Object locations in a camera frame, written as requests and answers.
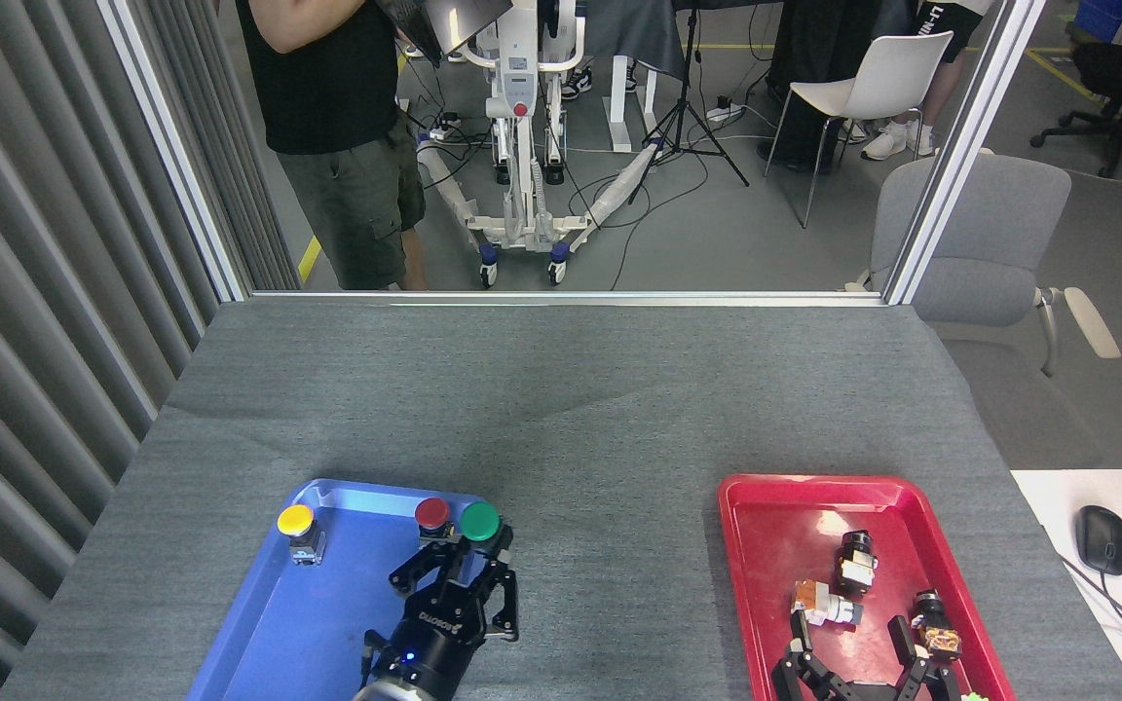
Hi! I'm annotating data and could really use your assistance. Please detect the yellow push button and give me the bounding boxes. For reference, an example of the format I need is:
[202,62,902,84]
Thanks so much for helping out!
[276,503,326,567]

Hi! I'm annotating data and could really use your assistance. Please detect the red push button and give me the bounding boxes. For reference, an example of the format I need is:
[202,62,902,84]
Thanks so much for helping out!
[414,497,458,542]

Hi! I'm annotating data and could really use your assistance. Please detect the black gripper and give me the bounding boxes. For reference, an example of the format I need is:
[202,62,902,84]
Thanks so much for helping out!
[770,610,962,701]
[374,539,522,698]

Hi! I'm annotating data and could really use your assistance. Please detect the black computer mouse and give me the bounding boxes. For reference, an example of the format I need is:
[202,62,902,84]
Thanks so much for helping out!
[1075,504,1122,577]

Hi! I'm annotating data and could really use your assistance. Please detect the grey office chair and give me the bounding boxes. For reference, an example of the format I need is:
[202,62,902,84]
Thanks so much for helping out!
[843,151,1122,468]

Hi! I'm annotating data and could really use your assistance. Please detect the black tripod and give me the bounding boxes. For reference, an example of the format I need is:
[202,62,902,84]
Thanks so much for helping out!
[627,0,750,205]

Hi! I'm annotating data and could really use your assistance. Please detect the green push button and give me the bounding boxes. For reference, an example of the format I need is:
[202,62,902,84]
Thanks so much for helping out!
[459,500,513,562]

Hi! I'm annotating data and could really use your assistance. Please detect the silver aluminium post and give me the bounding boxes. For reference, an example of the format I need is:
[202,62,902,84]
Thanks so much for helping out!
[93,0,250,303]
[882,0,1049,306]

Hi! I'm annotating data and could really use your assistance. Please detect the white stand on wheels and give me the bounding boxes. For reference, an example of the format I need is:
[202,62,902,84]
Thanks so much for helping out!
[415,0,664,289]

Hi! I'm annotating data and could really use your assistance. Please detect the black switch with orange base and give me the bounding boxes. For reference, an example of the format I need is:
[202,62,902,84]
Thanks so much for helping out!
[912,588,964,655]

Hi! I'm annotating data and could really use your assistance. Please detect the grey felt table cover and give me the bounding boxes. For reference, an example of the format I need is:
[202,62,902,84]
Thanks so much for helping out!
[0,297,1122,701]

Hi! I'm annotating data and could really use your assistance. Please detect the blue plastic tray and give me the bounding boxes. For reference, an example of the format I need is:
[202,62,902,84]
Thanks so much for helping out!
[186,478,499,701]

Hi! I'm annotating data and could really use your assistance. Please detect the blue storage box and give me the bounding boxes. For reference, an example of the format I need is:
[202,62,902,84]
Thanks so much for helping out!
[1072,0,1122,45]

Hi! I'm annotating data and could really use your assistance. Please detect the red plastic tray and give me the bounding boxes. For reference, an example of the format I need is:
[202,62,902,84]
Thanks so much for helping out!
[717,473,1018,701]

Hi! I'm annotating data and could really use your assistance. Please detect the white desk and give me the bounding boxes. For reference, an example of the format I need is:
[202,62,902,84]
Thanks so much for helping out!
[1009,469,1122,701]

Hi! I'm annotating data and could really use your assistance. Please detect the black office chair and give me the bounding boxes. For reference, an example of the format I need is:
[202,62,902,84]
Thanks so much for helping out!
[1028,39,1122,181]

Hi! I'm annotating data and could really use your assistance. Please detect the silver aluminium rail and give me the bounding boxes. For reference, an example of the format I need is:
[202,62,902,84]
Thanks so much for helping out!
[249,290,888,308]

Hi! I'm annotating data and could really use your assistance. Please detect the white plastic chair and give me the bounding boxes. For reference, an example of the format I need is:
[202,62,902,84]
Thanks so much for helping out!
[766,31,954,230]

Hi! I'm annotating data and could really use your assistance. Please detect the white and orange switch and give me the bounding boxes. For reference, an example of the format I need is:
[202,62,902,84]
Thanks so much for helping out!
[792,580,864,629]

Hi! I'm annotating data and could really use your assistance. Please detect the black switch with silver ring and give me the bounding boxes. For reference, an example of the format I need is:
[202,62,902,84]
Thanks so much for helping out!
[834,530,881,597]

